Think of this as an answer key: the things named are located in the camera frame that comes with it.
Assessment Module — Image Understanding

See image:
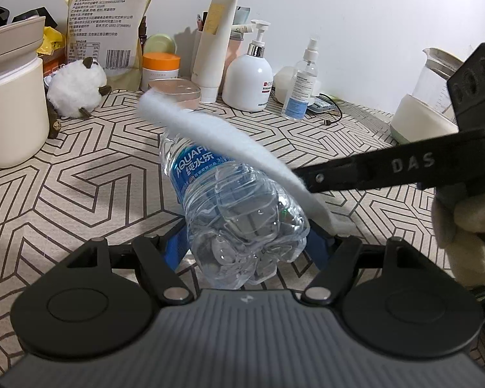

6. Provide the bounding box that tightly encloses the grey power strip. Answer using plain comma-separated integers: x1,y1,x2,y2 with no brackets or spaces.
308,95,338,113

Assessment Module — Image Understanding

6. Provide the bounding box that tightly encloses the orange lid jar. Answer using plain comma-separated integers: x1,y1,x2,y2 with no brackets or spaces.
141,52,181,93

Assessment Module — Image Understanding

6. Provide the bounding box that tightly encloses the green lid jar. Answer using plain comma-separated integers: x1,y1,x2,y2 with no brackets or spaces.
145,33,176,55

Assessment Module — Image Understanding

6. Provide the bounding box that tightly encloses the white cleaning cloth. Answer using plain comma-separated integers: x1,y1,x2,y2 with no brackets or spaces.
138,91,350,233

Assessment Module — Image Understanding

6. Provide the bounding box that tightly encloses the brown glass bottle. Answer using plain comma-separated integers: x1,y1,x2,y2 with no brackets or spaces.
138,16,148,55

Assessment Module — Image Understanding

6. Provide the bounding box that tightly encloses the person's right hand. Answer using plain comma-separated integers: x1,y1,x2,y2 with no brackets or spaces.
430,178,485,288

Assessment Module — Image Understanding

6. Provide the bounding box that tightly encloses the white round jar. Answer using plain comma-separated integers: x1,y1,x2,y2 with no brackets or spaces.
274,66,308,101

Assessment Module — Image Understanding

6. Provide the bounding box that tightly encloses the geometric patterned tablecloth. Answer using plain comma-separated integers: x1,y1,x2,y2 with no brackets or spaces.
0,89,485,376

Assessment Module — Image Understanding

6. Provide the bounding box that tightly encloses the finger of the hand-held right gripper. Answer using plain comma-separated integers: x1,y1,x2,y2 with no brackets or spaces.
293,151,372,195

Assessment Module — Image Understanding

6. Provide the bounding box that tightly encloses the white plush sheep toy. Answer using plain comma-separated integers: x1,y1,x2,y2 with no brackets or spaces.
44,57,112,138

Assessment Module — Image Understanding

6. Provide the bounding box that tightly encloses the cream lidded canister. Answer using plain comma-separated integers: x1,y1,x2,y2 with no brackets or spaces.
0,16,51,169

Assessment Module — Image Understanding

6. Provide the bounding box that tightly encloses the glass kettle cream base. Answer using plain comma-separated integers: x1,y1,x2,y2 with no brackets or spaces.
390,47,465,144

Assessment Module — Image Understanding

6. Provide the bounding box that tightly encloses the clear plastic water bottle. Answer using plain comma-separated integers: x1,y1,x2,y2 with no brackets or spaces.
159,123,311,289

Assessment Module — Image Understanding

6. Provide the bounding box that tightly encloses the white cosmetic tube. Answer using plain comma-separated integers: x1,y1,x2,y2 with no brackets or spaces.
192,0,241,103

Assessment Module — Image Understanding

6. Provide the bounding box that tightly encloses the black cable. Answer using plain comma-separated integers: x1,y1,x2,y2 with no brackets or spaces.
319,93,343,127

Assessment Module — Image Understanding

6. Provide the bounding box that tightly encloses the white pump bottle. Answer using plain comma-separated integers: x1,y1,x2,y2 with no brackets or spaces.
222,20,273,112

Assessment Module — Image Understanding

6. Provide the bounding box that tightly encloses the large beige food bag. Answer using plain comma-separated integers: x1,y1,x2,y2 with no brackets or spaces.
65,0,168,92

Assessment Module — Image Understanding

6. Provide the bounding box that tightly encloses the yellow snack packet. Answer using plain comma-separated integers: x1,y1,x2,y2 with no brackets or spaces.
38,26,64,55

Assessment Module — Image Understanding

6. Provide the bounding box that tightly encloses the orange box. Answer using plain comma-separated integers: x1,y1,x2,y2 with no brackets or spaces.
42,46,68,77

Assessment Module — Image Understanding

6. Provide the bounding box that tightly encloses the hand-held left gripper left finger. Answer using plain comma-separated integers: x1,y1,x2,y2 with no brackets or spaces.
65,226,191,305

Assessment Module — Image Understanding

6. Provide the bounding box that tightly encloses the clear spray bottle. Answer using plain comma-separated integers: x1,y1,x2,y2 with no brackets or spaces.
282,38,320,121

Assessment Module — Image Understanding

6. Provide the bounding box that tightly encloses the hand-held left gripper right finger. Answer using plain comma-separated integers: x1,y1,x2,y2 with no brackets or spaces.
305,220,425,303

